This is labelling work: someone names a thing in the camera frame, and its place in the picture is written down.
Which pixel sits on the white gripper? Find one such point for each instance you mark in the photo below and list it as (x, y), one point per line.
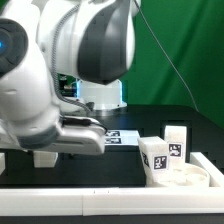
(74, 135)

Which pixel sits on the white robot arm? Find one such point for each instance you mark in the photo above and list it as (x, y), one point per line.
(59, 61)

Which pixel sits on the white marker tag plate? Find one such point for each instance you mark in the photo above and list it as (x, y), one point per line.
(121, 137)

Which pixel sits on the white obstacle fence frame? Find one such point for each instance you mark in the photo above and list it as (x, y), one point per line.
(118, 201)

